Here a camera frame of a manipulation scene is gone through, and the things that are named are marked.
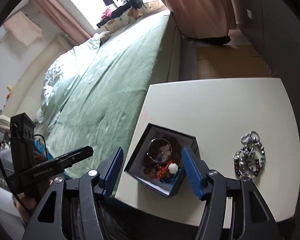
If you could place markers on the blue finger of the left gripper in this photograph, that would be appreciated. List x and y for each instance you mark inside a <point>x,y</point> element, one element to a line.
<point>69,159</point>

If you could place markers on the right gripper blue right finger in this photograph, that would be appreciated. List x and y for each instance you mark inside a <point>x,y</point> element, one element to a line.
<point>196,171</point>

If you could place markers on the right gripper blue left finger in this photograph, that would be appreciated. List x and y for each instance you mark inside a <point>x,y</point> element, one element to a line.
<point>109,171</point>

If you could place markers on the thin silver bangle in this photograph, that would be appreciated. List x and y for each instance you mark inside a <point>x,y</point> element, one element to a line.
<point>153,149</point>

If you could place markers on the black square jewelry box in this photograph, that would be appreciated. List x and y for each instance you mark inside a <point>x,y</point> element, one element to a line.
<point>147,172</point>

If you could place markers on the person's left hand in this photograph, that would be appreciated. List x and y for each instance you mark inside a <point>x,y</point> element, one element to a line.
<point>27,209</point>

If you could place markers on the green bed blanket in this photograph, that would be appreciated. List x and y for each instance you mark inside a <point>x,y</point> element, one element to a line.
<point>103,109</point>

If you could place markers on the white square side table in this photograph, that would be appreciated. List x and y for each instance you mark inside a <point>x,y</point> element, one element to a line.
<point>218,112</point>

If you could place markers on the cream padded headboard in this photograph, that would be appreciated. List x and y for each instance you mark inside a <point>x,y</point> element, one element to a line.
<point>25,96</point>

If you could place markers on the light floral duvet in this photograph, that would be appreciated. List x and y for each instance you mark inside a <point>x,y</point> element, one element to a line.
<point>61,79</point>

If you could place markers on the beige hanging towel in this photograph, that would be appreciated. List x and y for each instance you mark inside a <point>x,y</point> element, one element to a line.
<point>23,29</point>

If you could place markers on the white air conditioner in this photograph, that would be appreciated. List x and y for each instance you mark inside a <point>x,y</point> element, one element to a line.
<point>0,38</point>

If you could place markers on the pink left curtain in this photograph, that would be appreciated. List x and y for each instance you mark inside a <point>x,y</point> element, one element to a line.
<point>55,12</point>

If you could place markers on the pink curtain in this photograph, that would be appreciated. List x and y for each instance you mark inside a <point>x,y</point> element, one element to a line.
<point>55,12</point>
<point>202,18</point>

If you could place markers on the pink right curtain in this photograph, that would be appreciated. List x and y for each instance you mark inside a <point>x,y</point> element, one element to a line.
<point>202,18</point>

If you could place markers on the floral window seat cushion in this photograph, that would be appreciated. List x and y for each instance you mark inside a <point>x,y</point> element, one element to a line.
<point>131,15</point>

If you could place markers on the black clothes on sill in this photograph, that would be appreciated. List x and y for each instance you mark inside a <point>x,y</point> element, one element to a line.
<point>109,15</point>

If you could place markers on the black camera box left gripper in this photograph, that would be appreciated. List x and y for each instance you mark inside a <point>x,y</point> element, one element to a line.
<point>22,143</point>

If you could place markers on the white wall switch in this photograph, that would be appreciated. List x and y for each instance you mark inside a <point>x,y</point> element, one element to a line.
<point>249,14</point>

